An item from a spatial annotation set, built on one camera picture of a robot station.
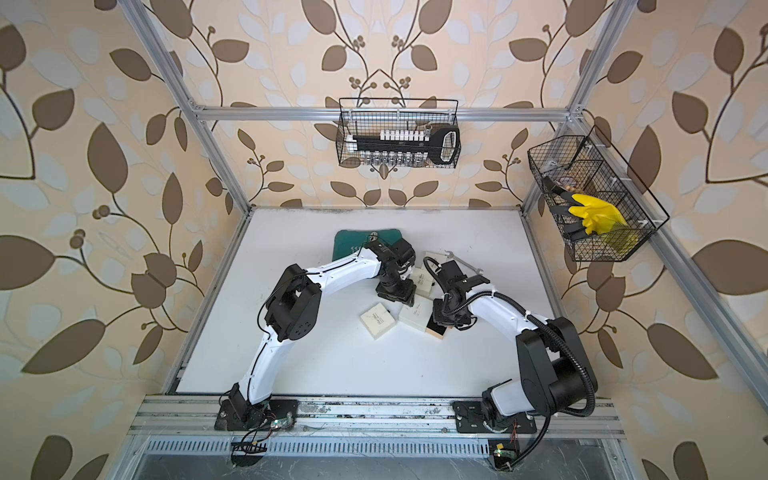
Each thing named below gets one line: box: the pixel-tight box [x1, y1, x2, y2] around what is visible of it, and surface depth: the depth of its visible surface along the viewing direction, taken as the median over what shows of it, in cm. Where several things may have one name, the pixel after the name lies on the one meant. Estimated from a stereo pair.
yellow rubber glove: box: [568, 194, 628, 235], surface depth 68 cm
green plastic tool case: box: [332, 229, 403, 262], surface depth 107 cm
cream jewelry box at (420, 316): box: [398, 294, 448, 340], surface depth 91 cm
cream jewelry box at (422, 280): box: [410, 267, 433, 296], surface depth 98 cm
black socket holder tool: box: [352, 125, 461, 164], surface depth 86 cm
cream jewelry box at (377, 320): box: [360, 302, 396, 340], surface depth 90 cm
